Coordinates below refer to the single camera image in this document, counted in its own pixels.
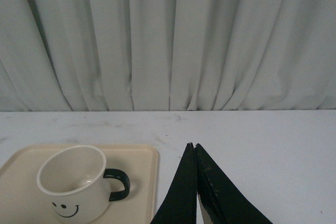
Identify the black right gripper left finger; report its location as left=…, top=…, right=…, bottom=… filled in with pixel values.
left=151, top=143, right=197, bottom=224

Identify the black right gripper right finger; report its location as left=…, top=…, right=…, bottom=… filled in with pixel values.
left=195, top=144, right=271, bottom=223

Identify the white smiley mug black handle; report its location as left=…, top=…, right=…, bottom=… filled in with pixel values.
left=36, top=145, right=131, bottom=223

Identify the beige rectangular plastic tray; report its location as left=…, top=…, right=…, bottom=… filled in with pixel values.
left=1, top=144, right=159, bottom=223

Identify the grey-white pleated curtain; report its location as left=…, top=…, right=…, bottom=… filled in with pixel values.
left=1, top=0, right=335, bottom=111

